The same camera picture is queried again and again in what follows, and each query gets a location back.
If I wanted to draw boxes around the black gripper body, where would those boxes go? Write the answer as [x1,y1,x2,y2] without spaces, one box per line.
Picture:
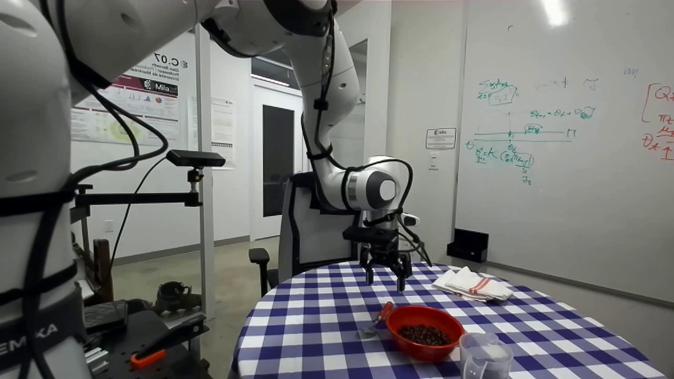
[342,221,417,271]

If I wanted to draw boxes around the red bowl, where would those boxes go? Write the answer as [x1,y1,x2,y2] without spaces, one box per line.
[380,303,468,364]

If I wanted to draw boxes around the coffee beans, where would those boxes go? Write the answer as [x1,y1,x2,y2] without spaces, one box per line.
[395,322,451,348]

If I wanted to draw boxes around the grey office chair black trim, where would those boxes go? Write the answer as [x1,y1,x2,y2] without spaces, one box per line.
[249,170,374,297]

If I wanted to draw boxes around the white red striped folded towel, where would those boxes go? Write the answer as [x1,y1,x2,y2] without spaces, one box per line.
[431,266,516,303]

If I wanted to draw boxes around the blue white checkered tablecloth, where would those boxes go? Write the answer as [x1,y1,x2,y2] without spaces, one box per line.
[229,260,668,379]

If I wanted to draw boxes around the clear plastic cup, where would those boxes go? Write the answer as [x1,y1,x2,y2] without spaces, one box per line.
[456,331,516,379]

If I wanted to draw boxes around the white door with dark window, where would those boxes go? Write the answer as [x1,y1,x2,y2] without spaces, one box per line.
[250,75,310,243]

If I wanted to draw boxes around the grey metal pole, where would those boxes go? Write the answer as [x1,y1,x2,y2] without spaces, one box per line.
[193,28,216,339]

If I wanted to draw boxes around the white paper notice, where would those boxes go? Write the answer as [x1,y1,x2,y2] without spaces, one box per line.
[209,97,238,145]

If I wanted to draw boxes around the black wall box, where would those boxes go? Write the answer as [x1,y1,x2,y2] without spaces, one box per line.
[447,228,491,266]

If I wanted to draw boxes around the small white wall sign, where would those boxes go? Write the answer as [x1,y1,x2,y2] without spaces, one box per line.
[422,127,458,152]

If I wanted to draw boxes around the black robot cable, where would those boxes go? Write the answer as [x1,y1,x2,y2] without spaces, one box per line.
[39,0,433,269]

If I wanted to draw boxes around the black bar camera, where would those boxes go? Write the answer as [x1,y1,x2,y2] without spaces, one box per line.
[164,147,227,170]

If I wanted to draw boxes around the orange clamp handle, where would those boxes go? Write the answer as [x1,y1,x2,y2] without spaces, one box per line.
[128,348,169,372]

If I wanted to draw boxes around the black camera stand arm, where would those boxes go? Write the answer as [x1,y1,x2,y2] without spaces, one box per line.
[70,183,207,210]

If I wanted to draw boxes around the wall poster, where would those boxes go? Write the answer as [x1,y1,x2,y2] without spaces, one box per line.
[70,49,192,150]

